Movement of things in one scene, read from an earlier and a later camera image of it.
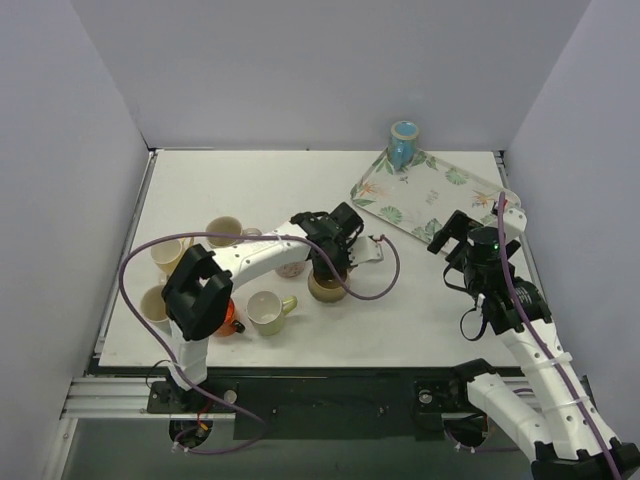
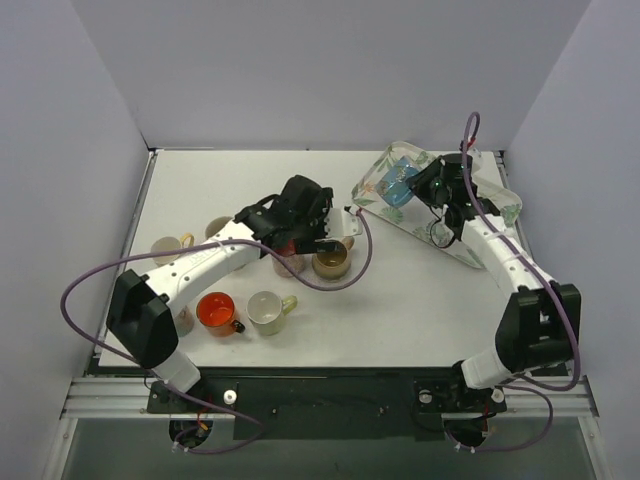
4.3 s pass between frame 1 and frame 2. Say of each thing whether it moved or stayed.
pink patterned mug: stayed
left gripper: moved
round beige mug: moved
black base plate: stayed
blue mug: moved
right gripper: moved
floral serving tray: stayed
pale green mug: stayed
